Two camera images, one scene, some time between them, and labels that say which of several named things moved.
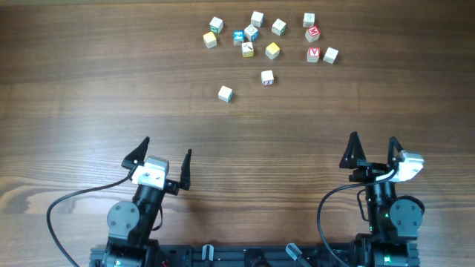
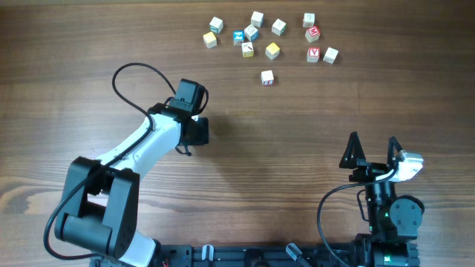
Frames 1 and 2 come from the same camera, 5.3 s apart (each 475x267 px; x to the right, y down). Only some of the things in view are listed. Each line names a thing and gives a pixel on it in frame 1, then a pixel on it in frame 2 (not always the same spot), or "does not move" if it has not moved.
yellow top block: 272,50 does not move
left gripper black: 170,188 -> 200,139
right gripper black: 369,170 does not move
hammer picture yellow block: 247,49 does not move
